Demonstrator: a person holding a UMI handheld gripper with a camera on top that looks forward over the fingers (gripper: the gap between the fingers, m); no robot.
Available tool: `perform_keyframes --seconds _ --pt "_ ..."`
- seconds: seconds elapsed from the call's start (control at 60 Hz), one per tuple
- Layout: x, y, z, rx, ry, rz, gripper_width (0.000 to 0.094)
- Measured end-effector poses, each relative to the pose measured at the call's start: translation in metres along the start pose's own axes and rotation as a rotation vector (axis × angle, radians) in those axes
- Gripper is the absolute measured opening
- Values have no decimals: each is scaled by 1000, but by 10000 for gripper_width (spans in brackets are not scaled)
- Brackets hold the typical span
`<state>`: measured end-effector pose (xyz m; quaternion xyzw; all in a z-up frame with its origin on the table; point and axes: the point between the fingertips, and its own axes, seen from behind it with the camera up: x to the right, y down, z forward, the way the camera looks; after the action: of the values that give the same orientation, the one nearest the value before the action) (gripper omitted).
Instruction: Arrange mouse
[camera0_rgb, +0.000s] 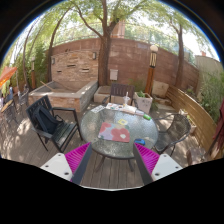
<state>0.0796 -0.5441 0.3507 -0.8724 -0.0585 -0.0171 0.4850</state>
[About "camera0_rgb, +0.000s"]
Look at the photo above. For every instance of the white square planter pot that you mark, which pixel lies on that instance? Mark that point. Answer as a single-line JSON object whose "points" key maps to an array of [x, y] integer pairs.
{"points": [[144, 103]]}

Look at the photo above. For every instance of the green marker pen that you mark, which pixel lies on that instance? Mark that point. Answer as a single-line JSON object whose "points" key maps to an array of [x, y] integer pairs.
{"points": [[147, 117]]}

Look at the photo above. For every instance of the plastic cup with straw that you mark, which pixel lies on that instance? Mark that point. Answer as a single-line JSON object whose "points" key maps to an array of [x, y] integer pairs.
{"points": [[126, 99]]}

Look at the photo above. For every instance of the round glass patio table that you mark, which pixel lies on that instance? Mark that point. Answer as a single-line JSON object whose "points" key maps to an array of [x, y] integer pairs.
{"points": [[139, 127]]}

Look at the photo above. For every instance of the wooden slat fence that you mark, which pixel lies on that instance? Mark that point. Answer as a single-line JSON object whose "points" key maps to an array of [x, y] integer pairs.
{"points": [[205, 126]]}

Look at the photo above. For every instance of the wooden lamp post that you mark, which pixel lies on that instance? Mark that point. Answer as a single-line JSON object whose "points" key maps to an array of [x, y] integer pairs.
{"points": [[152, 65]]}

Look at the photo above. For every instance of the colourful floral mouse pad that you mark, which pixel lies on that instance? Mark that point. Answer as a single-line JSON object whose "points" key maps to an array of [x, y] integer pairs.
{"points": [[114, 132]]}

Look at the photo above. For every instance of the black backpack on chair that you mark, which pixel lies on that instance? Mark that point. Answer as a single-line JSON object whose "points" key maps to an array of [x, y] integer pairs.
{"points": [[45, 121]]}

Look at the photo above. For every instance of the large tree trunk centre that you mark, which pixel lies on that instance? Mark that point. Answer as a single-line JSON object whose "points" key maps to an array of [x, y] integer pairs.
{"points": [[108, 23]]}

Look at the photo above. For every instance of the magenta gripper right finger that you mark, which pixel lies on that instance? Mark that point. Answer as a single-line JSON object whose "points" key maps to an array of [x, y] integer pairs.
{"points": [[153, 166]]}

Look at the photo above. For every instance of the metal mesh chair right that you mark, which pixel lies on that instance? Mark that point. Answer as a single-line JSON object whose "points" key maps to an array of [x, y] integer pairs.
{"points": [[176, 132]]}

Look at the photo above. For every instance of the stone raised planter box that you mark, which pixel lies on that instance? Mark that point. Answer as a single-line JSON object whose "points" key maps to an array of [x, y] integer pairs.
{"points": [[77, 95]]}

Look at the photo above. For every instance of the open magazine on table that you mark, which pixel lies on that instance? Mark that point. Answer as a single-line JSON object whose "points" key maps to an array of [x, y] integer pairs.
{"points": [[122, 108]]}

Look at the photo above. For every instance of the black plastic chair left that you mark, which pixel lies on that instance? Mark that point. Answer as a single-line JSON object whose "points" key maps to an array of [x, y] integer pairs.
{"points": [[63, 134]]}

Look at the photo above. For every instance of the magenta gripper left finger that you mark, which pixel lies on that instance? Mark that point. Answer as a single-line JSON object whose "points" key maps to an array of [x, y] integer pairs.
{"points": [[70, 166]]}

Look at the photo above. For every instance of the orange patio umbrella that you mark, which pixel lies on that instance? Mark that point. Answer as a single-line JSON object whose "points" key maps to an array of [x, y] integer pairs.
{"points": [[7, 74]]}

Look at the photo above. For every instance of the dark chair behind table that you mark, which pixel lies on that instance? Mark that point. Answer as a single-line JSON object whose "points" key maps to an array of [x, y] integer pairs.
{"points": [[120, 90]]}

